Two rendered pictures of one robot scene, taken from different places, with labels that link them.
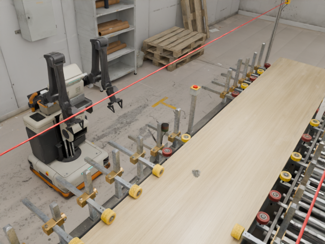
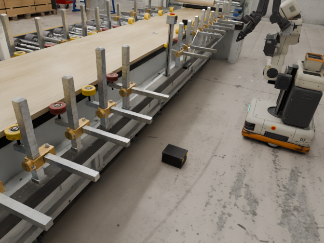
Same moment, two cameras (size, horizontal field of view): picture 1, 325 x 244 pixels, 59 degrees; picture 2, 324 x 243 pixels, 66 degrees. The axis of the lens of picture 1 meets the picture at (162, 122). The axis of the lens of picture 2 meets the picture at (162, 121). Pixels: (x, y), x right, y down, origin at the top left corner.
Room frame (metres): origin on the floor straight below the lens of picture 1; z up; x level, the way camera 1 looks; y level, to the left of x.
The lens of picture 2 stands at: (4.37, -0.82, 1.54)
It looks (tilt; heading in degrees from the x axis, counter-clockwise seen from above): 32 degrees down; 166
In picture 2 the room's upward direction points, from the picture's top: 5 degrees clockwise
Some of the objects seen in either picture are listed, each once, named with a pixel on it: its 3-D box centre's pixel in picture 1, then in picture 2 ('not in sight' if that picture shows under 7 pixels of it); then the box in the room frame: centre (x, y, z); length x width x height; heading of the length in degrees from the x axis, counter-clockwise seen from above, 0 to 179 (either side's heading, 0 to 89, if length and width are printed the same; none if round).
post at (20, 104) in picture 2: (251, 69); (32, 150); (3.48, -1.13, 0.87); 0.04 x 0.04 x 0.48; 55
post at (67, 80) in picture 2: (243, 75); (73, 121); (3.27, -0.99, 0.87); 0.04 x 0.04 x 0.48; 55
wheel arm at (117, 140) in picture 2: (236, 79); (91, 131); (3.28, -0.91, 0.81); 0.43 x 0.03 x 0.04; 55
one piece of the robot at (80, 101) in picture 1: (76, 108); (272, 42); (2.16, 0.78, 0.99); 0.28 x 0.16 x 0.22; 144
